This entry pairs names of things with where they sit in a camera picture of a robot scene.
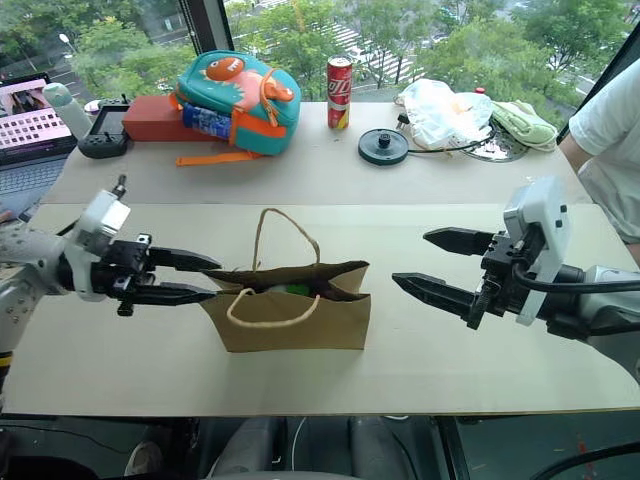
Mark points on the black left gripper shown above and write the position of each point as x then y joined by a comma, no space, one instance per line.
125,265

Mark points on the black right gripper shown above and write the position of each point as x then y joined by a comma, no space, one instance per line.
502,280

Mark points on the grey shark plush toy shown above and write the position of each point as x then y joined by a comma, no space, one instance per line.
275,288

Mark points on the brown paper bag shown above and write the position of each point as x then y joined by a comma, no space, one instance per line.
300,325

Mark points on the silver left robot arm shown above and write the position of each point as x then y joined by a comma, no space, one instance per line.
25,260

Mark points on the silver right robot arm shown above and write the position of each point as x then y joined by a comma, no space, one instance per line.
620,312

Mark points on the white plastic bag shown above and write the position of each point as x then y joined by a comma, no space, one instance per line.
440,115

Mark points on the round silver tray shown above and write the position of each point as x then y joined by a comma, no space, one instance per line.
500,150

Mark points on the round black kettle base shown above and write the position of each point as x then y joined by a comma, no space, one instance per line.
372,147

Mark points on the black handheld controller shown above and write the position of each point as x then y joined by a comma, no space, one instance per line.
107,145

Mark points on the red rectangular box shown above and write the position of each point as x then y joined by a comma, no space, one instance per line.
150,120

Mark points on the blue printed bottle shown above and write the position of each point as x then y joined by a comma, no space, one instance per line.
205,120

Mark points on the teal dinosaur kids backpack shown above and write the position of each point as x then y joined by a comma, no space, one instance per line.
260,140

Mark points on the light green cloth pouch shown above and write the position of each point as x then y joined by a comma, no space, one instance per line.
525,125

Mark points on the grey shoe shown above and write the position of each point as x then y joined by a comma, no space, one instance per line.
145,457

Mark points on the white bottle green cap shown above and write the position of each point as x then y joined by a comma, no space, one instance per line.
75,117

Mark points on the red cola can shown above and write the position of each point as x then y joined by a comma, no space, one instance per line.
340,95

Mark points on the open laptop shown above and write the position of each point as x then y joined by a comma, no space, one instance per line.
30,125

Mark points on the bystander person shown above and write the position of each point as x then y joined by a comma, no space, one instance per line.
610,125

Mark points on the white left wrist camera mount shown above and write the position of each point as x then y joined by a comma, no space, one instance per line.
102,220

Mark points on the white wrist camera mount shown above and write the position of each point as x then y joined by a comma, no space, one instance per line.
547,215
102,220

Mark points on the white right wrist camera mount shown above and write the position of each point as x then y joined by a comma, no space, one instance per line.
547,215

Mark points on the black window frame post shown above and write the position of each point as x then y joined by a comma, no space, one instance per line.
620,60
210,25

